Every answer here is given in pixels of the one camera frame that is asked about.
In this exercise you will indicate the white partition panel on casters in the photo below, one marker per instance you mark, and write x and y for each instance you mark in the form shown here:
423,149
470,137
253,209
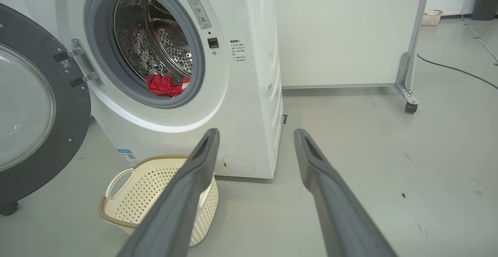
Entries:
342,31

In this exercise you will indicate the small printed text label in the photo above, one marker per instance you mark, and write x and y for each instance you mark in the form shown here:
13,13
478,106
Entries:
237,51

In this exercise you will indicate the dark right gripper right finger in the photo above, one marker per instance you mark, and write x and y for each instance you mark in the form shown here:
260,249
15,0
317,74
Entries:
334,206

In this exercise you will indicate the cream perforated laundry basket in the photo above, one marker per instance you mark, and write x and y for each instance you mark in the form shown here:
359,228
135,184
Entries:
132,198

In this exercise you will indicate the round black glass washer door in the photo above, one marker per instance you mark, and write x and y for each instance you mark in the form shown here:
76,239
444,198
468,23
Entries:
42,113

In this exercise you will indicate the grey warning sticker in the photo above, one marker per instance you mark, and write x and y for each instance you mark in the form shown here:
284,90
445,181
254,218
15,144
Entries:
197,8

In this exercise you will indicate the round filter cover flap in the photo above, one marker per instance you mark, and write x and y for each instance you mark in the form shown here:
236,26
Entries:
238,165

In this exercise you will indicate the black waste bin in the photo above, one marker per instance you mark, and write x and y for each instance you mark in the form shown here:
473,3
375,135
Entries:
485,6

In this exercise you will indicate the black door latch socket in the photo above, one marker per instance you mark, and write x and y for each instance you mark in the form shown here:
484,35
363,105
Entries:
213,42

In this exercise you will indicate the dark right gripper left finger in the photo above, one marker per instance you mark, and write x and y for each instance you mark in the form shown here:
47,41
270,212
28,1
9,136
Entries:
183,198

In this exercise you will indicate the metal door hinge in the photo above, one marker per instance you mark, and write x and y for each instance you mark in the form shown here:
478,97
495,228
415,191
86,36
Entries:
83,64

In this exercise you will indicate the white front-load washing machine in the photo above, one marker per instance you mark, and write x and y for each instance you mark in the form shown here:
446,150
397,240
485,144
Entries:
249,105

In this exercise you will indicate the small cream basket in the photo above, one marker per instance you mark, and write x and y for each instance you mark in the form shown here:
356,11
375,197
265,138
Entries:
431,18

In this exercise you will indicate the red shorts white stripes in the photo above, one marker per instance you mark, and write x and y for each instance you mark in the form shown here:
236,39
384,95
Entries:
165,85

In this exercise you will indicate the blue energy label sticker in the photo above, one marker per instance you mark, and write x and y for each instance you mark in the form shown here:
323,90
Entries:
127,158

